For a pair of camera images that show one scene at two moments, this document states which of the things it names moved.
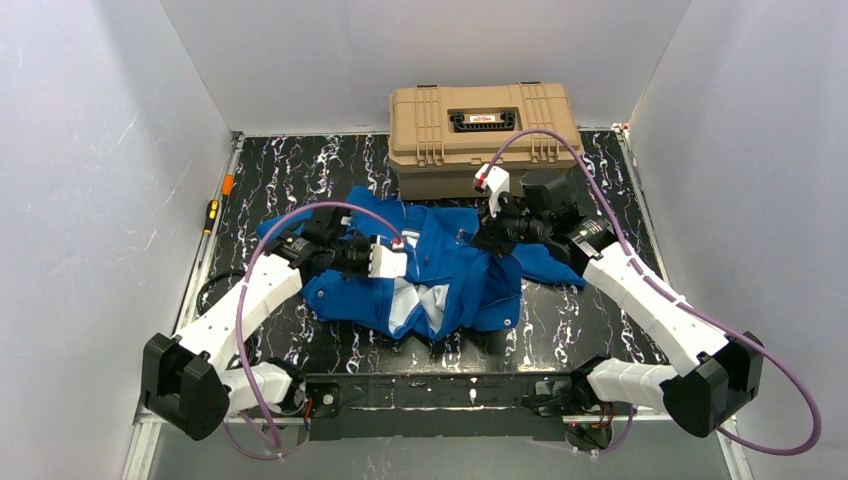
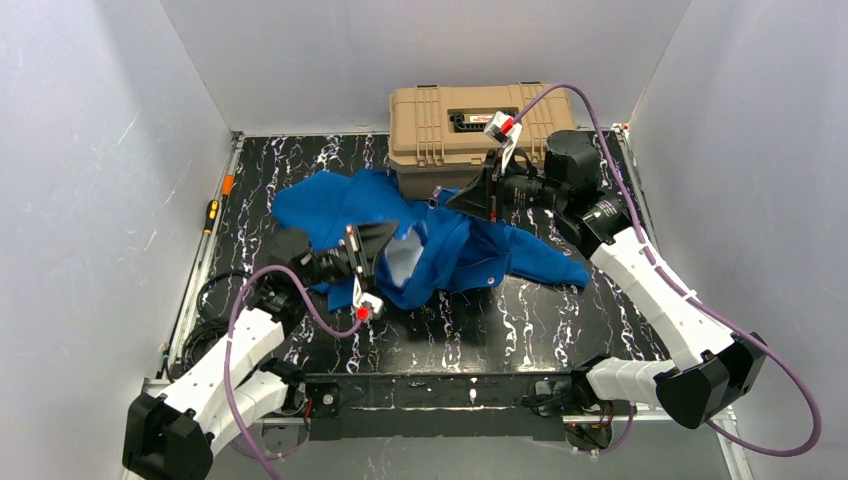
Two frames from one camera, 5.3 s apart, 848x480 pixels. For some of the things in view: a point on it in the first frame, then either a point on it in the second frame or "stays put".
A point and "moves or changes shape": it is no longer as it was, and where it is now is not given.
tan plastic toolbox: (441, 135) stays put
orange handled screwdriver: (227, 184) stays put
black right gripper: (494, 229) to (493, 196)
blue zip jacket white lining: (453, 281) moves or changes shape
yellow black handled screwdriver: (211, 212) stays put
